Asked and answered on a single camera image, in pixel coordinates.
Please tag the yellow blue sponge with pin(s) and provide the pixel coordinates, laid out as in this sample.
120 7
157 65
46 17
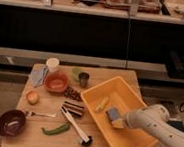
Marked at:
115 118

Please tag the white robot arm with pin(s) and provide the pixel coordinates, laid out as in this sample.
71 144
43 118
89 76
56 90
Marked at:
153 120

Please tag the yellow plastic tray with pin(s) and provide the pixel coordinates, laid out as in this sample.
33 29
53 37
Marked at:
122 97

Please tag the dark metal cup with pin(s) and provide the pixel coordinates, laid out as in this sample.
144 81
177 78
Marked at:
83 79

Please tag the green round object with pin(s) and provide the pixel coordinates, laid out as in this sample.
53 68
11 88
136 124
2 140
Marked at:
75 73

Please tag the dark grape bunch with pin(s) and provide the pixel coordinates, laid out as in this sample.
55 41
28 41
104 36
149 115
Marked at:
72 94

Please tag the yellow banana piece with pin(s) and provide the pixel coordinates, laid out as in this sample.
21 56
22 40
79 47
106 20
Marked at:
102 104

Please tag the orange bowl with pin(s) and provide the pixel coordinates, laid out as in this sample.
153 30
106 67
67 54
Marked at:
56 82

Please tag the striped brown white block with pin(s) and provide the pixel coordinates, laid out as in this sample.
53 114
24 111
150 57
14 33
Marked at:
74 109

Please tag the white cup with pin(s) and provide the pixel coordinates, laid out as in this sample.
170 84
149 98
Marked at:
52 64

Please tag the light blue cloth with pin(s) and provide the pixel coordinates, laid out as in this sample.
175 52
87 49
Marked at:
37 76

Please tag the wooden table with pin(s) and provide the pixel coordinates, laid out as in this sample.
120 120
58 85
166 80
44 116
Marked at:
32 136

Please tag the green chili pepper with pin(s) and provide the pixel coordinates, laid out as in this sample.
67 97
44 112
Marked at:
57 130

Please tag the peach coloured fruit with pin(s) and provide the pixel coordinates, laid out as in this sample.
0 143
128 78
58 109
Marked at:
32 97

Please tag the silver fork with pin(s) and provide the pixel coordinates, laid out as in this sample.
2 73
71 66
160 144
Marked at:
31 113

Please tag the dark purple bowl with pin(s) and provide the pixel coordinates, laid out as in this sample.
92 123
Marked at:
12 123

